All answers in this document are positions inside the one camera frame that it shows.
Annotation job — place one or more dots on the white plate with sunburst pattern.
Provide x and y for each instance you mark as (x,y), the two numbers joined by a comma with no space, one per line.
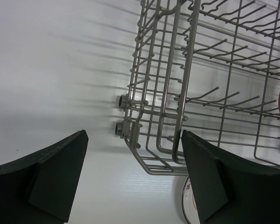
(189,208)

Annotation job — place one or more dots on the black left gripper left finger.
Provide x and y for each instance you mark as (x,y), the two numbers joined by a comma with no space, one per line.
(40,188)

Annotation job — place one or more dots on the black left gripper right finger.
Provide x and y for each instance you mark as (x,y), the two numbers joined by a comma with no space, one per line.
(229,189)

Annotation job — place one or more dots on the grey wire dish rack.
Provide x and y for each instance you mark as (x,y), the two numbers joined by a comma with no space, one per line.
(211,67)

